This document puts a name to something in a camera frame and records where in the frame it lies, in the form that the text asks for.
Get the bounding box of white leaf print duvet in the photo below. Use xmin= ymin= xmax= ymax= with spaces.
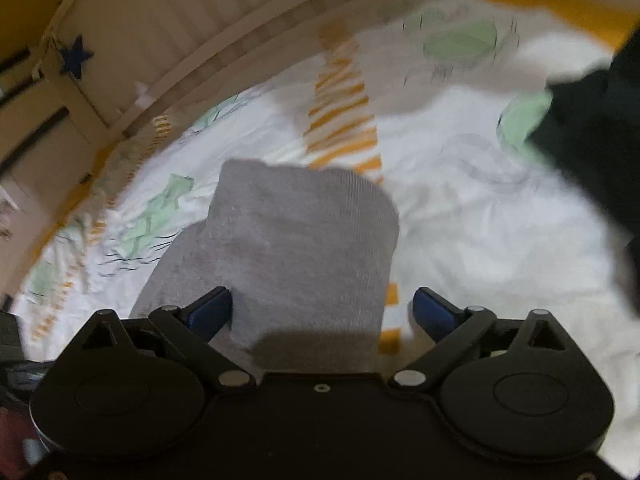
xmin=10 ymin=0 xmax=640 ymax=476

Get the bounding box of grey hooded sweater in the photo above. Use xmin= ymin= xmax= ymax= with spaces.
xmin=131 ymin=159 xmax=401 ymax=376

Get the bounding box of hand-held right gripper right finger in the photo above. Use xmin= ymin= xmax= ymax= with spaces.
xmin=389 ymin=286 xmax=581 ymax=395

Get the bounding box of red garment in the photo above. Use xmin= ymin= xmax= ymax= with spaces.
xmin=0 ymin=407 xmax=33 ymax=480

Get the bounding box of blue star decoration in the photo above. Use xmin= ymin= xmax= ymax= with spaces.
xmin=57 ymin=35 xmax=95 ymax=80

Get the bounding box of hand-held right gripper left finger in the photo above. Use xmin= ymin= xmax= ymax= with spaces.
xmin=62 ymin=286 xmax=257 ymax=395

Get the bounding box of leaf print pillow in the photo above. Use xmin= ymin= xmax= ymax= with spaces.
xmin=65 ymin=110 xmax=176 ymax=231

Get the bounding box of black garment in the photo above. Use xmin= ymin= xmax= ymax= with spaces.
xmin=527 ymin=35 xmax=640 ymax=311

